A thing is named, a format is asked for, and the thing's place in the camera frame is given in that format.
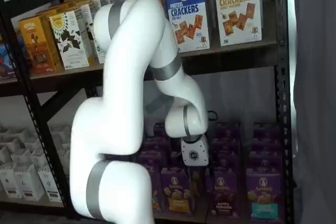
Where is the grey fabric curtain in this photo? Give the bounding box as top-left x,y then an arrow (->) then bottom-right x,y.
287,0 -> 336,224

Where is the purple box green patch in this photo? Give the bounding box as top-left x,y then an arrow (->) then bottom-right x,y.
153,122 -> 170,138
150,167 -> 163,212
143,136 -> 171,153
138,150 -> 169,169

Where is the purple box orange patch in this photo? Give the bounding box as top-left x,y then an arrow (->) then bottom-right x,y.
160,167 -> 195,216
170,151 -> 186,169

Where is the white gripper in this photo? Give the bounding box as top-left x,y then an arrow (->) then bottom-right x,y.
181,134 -> 211,177

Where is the blue pretzel crackers box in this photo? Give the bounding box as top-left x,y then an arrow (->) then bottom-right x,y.
162,0 -> 211,53

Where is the blue purple snack box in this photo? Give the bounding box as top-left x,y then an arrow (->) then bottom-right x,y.
0,42 -> 17,80

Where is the white paper package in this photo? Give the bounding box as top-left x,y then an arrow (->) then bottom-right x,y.
0,136 -> 27,151
13,164 -> 45,201
37,167 -> 65,204
0,168 -> 23,199
0,146 -> 14,169
48,125 -> 71,143
0,126 -> 34,138
23,136 -> 44,151
10,148 -> 34,168
29,148 -> 50,168

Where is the gold pretzel crackers box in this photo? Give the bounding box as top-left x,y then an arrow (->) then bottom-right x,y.
212,0 -> 263,47

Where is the purple box brown patch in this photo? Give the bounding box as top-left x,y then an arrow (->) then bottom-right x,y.
207,170 -> 240,218
214,152 -> 241,174
215,122 -> 241,138
211,136 -> 241,154

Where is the purple box teal patch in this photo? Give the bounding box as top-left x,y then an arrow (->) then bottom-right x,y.
246,173 -> 284,221
248,150 -> 283,175
253,122 -> 281,138
250,136 -> 283,153

